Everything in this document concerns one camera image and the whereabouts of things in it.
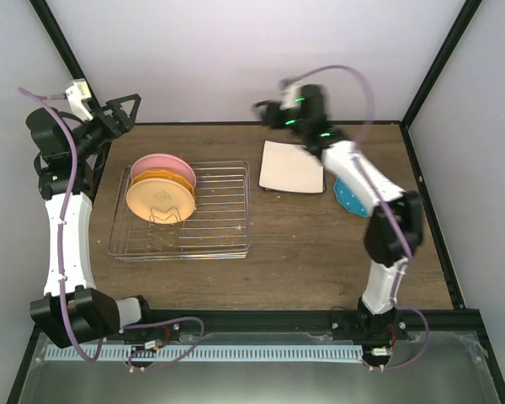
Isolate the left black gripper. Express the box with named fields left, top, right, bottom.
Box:
left=70, top=95, right=141, bottom=161

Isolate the plain white square plate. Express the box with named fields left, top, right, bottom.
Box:
left=258, top=141, right=325, bottom=190

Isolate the orange dotted scalloped plate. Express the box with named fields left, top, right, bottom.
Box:
left=130, top=168, right=195, bottom=197

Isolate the light orange round plate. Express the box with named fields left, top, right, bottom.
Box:
left=125, top=178, right=195, bottom=225

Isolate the teal dotted scalloped plate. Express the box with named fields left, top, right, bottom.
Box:
left=333, top=177, right=369, bottom=217

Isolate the floral square plate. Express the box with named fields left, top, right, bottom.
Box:
left=259, top=186, right=326, bottom=195

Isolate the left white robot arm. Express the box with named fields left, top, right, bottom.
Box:
left=25, top=93, right=155, bottom=348

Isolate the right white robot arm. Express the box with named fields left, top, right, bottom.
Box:
left=252, top=84, right=423, bottom=339

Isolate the pink round plate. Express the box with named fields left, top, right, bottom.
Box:
left=130, top=153, right=197, bottom=187

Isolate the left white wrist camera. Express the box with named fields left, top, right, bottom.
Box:
left=47, top=78, right=93, bottom=122

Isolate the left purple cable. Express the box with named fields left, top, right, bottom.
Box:
left=17, top=87, right=106, bottom=363

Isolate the purple cable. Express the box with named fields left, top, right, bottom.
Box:
left=292, top=65, right=434, bottom=374
left=17, top=87, right=106, bottom=363

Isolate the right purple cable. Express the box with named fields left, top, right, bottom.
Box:
left=292, top=65, right=434, bottom=374

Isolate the chrome wire dish rack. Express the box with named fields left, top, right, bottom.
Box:
left=108, top=161, right=251, bottom=262

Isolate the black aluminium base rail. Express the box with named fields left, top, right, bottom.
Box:
left=144, top=309, right=486, bottom=343

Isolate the white slotted cable duct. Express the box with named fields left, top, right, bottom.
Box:
left=44, top=344, right=365, bottom=363

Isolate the black enclosure frame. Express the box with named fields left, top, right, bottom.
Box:
left=6, top=0, right=505, bottom=404

